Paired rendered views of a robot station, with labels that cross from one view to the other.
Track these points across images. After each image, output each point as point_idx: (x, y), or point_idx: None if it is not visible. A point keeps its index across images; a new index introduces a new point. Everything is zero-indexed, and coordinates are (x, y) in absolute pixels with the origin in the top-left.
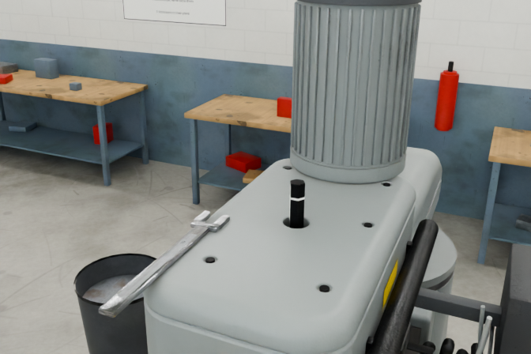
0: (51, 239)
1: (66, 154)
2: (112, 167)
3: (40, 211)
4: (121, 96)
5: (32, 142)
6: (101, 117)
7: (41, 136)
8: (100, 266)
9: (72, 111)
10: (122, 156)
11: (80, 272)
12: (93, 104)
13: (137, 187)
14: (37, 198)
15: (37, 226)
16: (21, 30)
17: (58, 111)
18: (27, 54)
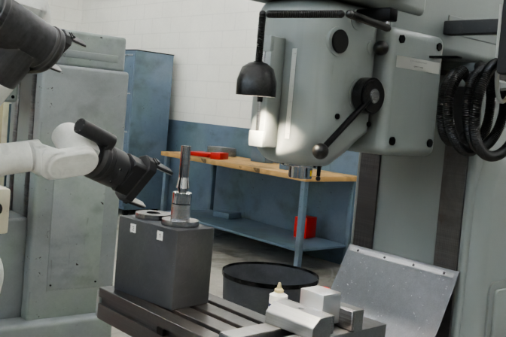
0: (222, 298)
1: (261, 238)
2: (307, 265)
3: (220, 279)
4: (329, 179)
5: (231, 226)
6: (303, 195)
7: (242, 223)
8: (254, 270)
9: (279, 204)
10: (319, 249)
11: (233, 264)
12: (298, 180)
13: (327, 283)
14: (220, 271)
15: (211, 287)
16: (248, 117)
17: (266, 204)
18: (248, 142)
